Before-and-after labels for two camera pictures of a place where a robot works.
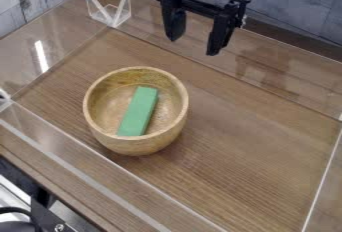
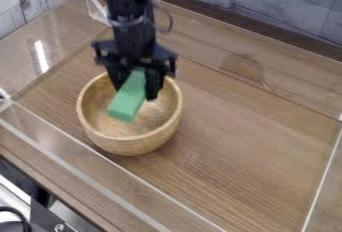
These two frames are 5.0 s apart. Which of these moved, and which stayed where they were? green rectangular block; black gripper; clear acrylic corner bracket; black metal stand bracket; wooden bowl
Moved: green rectangular block; black gripper
Stayed: wooden bowl; black metal stand bracket; clear acrylic corner bracket
